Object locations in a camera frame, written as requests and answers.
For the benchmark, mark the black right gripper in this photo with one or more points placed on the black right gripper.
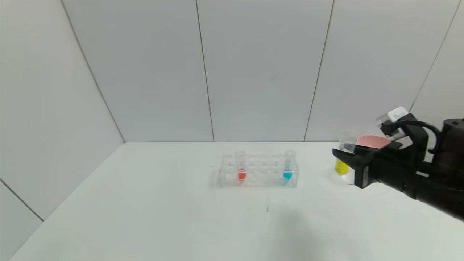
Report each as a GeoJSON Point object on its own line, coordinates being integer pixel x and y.
{"type": "Point", "coordinates": [388, 170]}

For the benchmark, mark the test tube with yellow pigment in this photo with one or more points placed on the test tube with yellow pigment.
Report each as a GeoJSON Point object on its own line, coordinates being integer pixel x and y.
{"type": "Point", "coordinates": [342, 167]}

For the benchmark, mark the test tube with blue pigment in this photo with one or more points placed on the test tube with blue pigment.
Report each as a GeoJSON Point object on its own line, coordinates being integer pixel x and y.
{"type": "Point", "coordinates": [288, 174]}

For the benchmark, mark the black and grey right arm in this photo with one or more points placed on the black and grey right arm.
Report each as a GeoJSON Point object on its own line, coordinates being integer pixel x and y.
{"type": "Point", "coordinates": [449, 174]}

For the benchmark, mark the clear plastic test tube rack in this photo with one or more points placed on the clear plastic test tube rack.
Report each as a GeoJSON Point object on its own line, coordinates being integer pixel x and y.
{"type": "Point", "coordinates": [261, 179]}

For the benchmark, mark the test tube with red pigment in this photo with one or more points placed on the test tube with red pigment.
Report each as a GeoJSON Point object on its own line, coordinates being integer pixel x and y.
{"type": "Point", "coordinates": [241, 174]}

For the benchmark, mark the pink plastic bowl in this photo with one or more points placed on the pink plastic bowl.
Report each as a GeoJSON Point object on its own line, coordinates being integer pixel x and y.
{"type": "Point", "coordinates": [371, 140]}

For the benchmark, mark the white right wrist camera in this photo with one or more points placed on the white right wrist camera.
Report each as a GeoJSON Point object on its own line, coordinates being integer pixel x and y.
{"type": "Point", "coordinates": [395, 115]}

